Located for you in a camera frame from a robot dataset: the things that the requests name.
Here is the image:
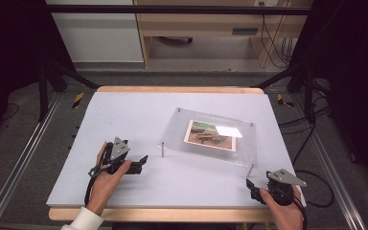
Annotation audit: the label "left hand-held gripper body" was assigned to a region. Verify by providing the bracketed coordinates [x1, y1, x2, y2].
[88, 137, 132, 178]

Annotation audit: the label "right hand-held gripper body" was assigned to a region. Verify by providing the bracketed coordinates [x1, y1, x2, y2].
[265, 169, 308, 207]

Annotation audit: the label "clear acrylic photo frame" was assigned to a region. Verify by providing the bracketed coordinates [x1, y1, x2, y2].
[157, 106, 259, 168]

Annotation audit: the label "person's right hand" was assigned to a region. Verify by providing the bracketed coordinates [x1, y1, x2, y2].
[259, 186, 305, 230]

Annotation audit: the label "person's left hand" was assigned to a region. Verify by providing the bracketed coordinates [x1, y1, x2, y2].
[87, 142, 133, 217]

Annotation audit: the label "white table mat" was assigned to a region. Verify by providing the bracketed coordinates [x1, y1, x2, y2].
[46, 91, 307, 209]

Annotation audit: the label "yellow black tape marker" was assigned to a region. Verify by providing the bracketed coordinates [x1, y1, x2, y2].
[71, 91, 86, 110]
[275, 93, 295, 108]

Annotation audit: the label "printed photo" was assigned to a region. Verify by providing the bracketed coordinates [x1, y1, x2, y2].
[183, 119, 244, 152]

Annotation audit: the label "white cabinet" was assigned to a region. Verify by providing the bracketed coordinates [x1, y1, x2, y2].
[45, 0, 145, 63]

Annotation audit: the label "black curtain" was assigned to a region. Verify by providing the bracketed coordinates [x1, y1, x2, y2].
[287, 0, 368, 197]
[0, 0, 75, 151]

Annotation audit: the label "black tube under desk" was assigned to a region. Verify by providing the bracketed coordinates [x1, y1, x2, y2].
[157, 35, 195, 45]

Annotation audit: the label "light wooden desk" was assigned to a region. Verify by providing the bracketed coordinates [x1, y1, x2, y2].
[133, 0, 314, 69]

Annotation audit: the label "grey label plate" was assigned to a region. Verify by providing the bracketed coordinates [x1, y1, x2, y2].
[231, 27, 260, 35]

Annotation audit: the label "right hand-held gripper black cable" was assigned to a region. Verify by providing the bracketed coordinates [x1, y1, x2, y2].
[294, 194, 309, 230]

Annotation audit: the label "hand-held gripper black cable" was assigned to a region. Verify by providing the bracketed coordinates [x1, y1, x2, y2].
[294, 194, 309, 230]
[83, 173, 98, 207]

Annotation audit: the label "black floor cable loop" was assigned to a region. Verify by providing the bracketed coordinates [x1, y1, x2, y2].
[291, 168, 335, 209]

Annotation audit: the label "aluminium rail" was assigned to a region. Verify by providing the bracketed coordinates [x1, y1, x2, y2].
[0, 92, 62, 230]
[290, 92, 367, 230]

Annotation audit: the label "left hand-held gripper black cable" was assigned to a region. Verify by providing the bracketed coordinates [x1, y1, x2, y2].
[83, 173, 98, 207]

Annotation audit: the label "long black floor cable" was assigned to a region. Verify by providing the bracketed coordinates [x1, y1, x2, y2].
[278, 104, 332, 167]

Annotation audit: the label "black frame strut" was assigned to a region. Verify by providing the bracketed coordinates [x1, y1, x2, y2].
[254, 60, 318, 124]
[37, 59, 101, 123]

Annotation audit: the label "thin black floor cable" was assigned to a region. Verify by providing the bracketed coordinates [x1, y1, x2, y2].
[1, 102, 20, 123]

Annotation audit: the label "hanging black cables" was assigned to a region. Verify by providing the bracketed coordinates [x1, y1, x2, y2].
[259, 2, 294, 69]

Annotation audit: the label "black horizontal frame bar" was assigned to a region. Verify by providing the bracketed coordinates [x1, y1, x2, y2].
[43, 4, 311, 16]

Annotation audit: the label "white wall socket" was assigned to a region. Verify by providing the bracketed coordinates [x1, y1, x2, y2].
[253, 0, 280, 8]

